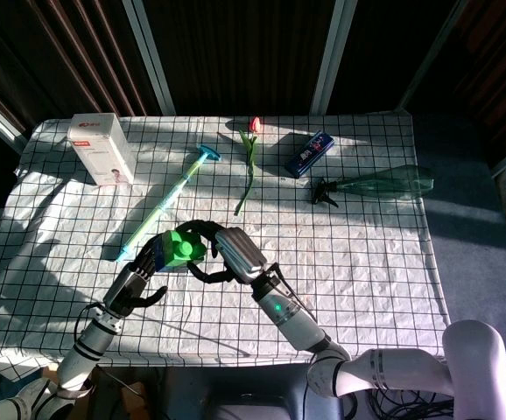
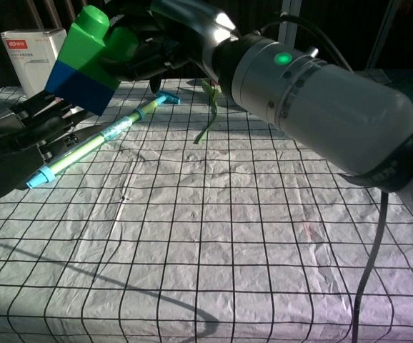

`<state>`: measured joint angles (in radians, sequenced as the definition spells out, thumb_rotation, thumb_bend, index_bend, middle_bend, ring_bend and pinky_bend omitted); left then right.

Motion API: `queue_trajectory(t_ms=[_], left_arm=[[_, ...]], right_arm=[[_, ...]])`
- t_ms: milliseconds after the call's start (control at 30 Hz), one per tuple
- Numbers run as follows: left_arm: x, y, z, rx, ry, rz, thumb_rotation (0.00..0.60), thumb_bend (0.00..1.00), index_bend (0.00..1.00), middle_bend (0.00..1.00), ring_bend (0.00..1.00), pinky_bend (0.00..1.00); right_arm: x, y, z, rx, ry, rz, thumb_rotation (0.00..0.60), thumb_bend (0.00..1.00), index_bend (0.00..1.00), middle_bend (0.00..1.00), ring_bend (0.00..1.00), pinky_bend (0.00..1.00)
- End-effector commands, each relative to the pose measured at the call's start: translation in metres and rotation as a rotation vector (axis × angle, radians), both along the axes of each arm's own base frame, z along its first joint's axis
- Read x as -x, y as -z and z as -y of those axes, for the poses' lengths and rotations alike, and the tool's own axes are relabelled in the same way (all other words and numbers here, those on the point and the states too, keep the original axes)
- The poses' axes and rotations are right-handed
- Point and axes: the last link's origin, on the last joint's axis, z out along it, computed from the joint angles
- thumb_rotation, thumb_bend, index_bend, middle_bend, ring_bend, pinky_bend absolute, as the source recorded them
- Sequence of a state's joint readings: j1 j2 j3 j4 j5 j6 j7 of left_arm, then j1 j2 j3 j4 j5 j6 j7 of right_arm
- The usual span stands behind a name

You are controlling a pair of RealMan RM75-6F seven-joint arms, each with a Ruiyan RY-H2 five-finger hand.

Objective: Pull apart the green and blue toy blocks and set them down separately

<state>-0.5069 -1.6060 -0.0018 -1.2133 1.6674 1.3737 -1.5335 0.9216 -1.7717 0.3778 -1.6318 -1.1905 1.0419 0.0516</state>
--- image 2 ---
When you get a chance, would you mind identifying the black silver robot right hand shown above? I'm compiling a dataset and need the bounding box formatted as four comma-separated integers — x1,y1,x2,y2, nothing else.
109,0,242,95

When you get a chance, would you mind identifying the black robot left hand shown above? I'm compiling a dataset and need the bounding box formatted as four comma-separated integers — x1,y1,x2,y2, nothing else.
0,89,97,202

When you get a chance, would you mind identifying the green and blue toy block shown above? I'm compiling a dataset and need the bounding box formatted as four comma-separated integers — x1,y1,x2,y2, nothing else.
56,5,140,90

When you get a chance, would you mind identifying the red artificial tulip flower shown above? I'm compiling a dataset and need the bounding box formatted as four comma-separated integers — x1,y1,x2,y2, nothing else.
194,78,222,145

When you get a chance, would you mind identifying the white product carton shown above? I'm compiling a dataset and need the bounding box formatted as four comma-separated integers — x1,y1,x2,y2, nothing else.
0,28,68,98

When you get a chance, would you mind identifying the green blue water pump toy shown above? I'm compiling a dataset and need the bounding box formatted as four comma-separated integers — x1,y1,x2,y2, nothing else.
26,90,182,189

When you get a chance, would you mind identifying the white black grid tablecloth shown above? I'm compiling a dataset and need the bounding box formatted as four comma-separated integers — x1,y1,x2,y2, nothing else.
0,76,413,343

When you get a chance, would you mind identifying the grey window frame post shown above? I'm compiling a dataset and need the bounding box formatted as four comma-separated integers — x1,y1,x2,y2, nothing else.
277,0,302,44
367,0,397,71

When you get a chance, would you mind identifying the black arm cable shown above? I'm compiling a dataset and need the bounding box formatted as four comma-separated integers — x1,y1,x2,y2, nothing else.
259,10,354,72
352,189,389,343

